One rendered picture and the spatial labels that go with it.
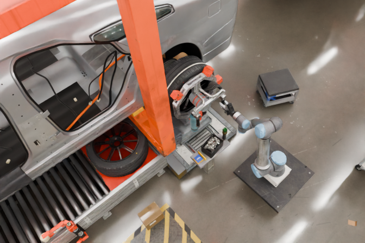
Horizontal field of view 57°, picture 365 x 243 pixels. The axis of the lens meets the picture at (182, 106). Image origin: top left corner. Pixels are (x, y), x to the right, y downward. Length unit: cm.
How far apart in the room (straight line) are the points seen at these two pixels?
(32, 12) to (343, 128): 377
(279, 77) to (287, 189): 143
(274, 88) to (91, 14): 241
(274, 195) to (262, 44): 244
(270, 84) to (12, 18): 322
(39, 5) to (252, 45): 386
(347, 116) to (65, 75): 343
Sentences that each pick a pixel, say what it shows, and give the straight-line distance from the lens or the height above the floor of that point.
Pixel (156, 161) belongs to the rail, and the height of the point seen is 38.
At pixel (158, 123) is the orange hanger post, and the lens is 290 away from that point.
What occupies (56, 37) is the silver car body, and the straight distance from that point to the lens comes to 271.
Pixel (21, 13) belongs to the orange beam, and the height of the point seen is 269.
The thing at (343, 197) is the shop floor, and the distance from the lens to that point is 415.
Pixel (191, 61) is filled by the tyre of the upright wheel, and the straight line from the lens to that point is 334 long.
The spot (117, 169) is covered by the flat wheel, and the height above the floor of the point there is 48.
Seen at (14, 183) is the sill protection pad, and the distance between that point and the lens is 337.
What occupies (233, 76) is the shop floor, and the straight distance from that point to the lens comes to 473.
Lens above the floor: 365
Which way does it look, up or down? 56 degrees down
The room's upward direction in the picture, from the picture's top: 6 degrees counter-clockwise
